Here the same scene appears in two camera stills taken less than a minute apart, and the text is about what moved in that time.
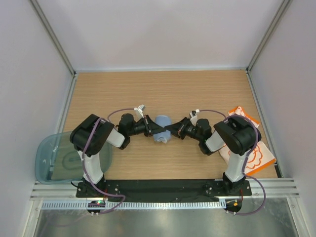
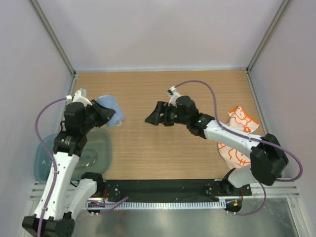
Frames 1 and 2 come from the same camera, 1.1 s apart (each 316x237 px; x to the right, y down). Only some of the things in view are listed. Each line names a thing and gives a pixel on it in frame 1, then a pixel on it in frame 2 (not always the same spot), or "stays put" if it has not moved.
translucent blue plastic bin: (57, 160) stays put
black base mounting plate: (178, 190) stays put
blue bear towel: (164, 136) -> (110, 102)
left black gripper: (150, 127) -> (104, 113)
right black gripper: (178, 129) -> (161, 108)
